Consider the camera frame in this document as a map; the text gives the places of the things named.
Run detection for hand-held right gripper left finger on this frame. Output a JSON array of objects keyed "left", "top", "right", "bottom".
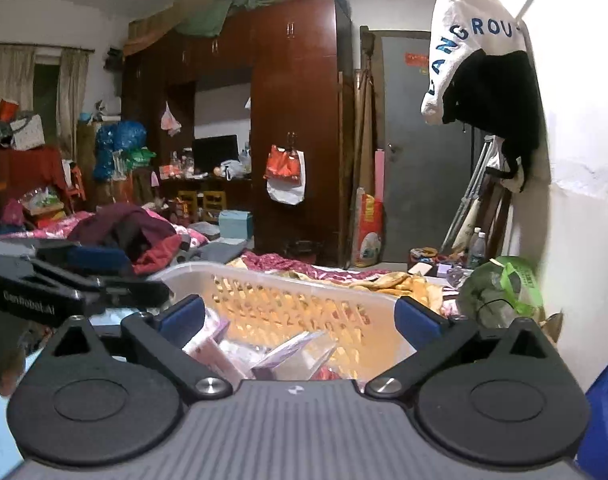
[{"left": 44, "top": 296, "right": 233, "bottom": 403}]

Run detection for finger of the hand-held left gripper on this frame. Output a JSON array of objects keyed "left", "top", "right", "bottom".
[
  {"left": 34, "top": 242, "right": 135, "bottom": 276},
  {"left": 84, "top": 280, "right": 172, "bottom": 311}
]

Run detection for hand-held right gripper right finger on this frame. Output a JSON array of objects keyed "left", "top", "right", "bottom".
[{"left": 365, "top": 296, "right": 565, "bottom": 400}]

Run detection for clear plastic basket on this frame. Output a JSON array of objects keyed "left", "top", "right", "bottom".
[{"left": 151, "top": 261, "right": 447, "bottom": 386}]

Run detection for purple printed clear bag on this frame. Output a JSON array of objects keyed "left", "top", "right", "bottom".
[{"left": 251, "top": 330, "right": 337, "bottom": 381}]

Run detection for pink white packet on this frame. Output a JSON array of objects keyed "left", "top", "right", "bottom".
[{"left": 183, "top": 310, "right": 246, "bottom": 382}]

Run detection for maroon jacket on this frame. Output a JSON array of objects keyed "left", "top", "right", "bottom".
[{"left": 66, "top": 202, "right": 185, "bottom": 276}]

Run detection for pink floral bedsheet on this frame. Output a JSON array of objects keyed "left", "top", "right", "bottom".
[{"left": 0, "top": 210, "right": 95, "bottom": 241}]

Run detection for clear water bottle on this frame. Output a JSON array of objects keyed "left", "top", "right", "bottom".
[{"left": 465, "top": 227, "right": 487, "bottom": 271}]

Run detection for large green plastic bag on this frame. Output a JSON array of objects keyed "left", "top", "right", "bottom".
[{"left": 456, "top": 256, "right": 542, "bottom": 328}]

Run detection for yellow wooden stool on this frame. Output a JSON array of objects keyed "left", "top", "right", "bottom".
[
  {"left": 176, "top": 190, "right": 200, "bottom": 221},
  {"left": 202, "top": 190, "right": 226, "bottom": 221}
]

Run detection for orange printed rice sack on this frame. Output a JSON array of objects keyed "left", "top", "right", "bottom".
[{"left": 353, "top": 187, "right": 385, "bottom": 268}]

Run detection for teal box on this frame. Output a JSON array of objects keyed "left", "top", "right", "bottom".
[{"left": 218, "top": 210, "right": 255, "bottom": 240}]

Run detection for small green bag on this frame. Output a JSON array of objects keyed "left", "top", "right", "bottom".
[{"left": 126, "top": 147, "right": 157, "bottom": 171}]

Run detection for red cloth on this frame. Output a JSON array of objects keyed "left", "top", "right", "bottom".
[{"left": 0, "top": 145, "right": 70, "bottom": 206}]

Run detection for blue plastic bag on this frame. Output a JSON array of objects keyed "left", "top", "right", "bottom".
[{"left": 94, "top": 121, "right": 147, "bottom": 181}]

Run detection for brown paper bag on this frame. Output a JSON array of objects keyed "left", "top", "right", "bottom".
[{"left": 539, "top": 312, "right": 565, "bottom": 346}]

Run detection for grey door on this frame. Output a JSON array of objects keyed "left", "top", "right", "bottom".
[{"left": 379, "top": 30, "right": 477, "bottom": 263}]

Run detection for metal crutches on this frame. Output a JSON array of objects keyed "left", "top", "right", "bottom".
[{"left": 441, "top": 135, "right": 497, "bottom": 251}]

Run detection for white patterned gift box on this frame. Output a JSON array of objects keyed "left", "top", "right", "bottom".
[{"left": 9, "top": 114, "right": 46, "bottom": 151}]

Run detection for pink roll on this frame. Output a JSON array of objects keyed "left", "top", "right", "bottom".
[{"left": 375, "top": 147, "right": 388, "bottom": 201}]

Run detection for black monitor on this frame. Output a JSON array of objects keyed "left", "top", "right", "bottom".
[{"left": 191, "top": 135, "right": 240, "bottom": 176}]

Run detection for pink hanging plastic bag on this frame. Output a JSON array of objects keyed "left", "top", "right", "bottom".
[{"left": 160, "top": 102, "right": 182, "bottom": 136}]

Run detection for white plastic bag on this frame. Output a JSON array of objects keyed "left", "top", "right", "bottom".
[{"left": 266, "top": 152, "right": 307, "bottom": 206}]

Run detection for beige curtain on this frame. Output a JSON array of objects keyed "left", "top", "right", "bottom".
[
  {"left": 0, "top": 45, "right": 37, "bottom": 111},
  {"left": 56, "top": 49, "right": 90, "bottom": 161}
]

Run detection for red hanging bag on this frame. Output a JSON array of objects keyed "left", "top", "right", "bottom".
[{"left": 264, "top": 144, "right": 305, "bottom": 183}]

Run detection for wooden planks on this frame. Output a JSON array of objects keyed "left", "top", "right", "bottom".
[{"left": 351, "top": 67, "right": 380, "bottom": 201}]

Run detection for blue woven bag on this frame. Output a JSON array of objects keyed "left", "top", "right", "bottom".
[{"left": 574, "top": 360, "right": 608, "bottom": 480}]

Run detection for brown wooden wardrobe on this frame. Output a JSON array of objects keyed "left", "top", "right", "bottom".
[{"left": 121, "top": 0, "right": 355, "bottom": 266}]

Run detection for black garment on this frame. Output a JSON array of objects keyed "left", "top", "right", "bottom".
[{"left": 441, "top": 50, "right": 541, "bottom": 193}]

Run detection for brown cardboard box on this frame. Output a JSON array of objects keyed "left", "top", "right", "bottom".
[{"left": 129, "top": 12, "right": 182, "bottom": 43}]

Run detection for green cloth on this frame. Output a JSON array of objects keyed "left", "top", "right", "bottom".
[{"left": 176, "top": 0, "right": 295, "bottom": 38}]

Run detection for white tote bag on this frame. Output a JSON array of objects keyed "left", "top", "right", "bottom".
[{"left": 420, "top": 0, "right": 552, "bottom": 186}]

